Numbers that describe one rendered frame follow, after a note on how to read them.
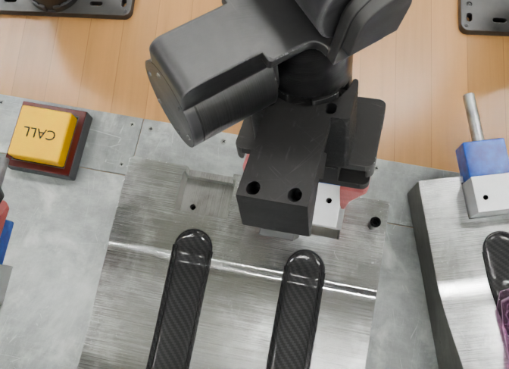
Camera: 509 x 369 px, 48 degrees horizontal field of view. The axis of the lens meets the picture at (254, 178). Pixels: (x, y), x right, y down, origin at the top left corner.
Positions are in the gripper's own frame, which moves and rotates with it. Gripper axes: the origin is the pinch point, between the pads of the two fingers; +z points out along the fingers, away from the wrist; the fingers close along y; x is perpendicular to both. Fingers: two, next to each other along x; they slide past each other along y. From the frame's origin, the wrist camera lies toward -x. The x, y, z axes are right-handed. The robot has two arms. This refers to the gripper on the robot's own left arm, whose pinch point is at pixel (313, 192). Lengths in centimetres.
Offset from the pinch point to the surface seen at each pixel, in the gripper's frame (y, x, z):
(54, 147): -30.2, 4.0, 5.6
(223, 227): -8.6, -2.1, 5.5
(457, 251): 13.6, 3.0, 10.8
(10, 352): -30.4, -15.8, 16.7
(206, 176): -11.8, 3.0, 4.7
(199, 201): -12.3, 1.0, 6.7
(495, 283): 17.6, 1.2, 12.4
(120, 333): -15.8, -13.2, 9.0
